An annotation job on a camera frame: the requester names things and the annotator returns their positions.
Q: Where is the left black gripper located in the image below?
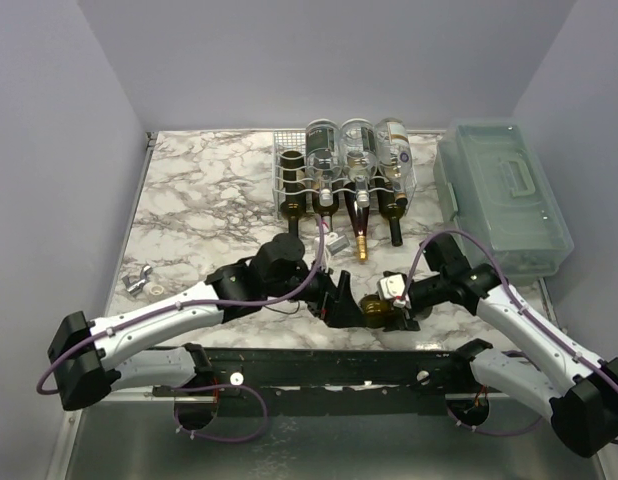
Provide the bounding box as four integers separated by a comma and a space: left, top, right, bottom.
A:
266, 255, 368, 328

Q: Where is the dark green wine bottle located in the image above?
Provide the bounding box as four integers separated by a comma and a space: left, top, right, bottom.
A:
359, 294, 404, 330

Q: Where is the clear bottle white label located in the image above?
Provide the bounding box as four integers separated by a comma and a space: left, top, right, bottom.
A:
375, 117, 413, 208

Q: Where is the clear bottle green label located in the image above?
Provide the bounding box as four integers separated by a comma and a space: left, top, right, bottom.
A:
340, 118, 378, 208

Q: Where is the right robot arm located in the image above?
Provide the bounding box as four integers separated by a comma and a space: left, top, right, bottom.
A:
378, 229, 618, 458

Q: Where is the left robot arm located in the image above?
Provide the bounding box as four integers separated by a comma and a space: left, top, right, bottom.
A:
37, 233, 366, 411

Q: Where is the green bottle right lower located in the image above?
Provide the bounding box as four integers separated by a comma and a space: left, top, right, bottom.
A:
376, 190, 405, 247

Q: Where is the red wine bottle gold cap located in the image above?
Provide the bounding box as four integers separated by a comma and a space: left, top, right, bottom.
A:
344, 191, 370, 262

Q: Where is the green bottle silver neck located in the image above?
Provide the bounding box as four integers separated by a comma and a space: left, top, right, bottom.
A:
312, 192, 339, 232

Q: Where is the green bottle black neck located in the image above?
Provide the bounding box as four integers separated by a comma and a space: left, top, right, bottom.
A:
280, 150, 306, 237

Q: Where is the clear bottle dark label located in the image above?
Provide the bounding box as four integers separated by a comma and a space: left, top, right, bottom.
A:
305, 119, 343, 207

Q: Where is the translucent plastic storage box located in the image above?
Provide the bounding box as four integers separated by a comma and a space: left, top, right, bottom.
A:
433, 118, 574, 285

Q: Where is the small metal clamp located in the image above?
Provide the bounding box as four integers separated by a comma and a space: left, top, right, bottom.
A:
122, 264, 153, 297

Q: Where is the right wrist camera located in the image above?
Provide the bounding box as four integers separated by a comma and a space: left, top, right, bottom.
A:
377, 278, 409, 309

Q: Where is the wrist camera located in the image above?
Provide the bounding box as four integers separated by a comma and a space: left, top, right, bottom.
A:
377, 278, 409, 309
322, 232, 350, 264

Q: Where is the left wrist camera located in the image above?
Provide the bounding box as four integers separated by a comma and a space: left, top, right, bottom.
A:
322, 232, 350, 264

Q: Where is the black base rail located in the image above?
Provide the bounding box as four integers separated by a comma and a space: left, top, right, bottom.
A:
152, 344, 498, 425

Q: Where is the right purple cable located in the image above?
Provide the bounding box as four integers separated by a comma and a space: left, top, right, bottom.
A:
401, 229, 618, 446

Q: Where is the white wire wine rack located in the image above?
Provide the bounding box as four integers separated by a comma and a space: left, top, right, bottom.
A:
271, 129, 417, 220

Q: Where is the aluminium frame rail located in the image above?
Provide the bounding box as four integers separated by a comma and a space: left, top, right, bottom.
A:
46, 390, 173, 479

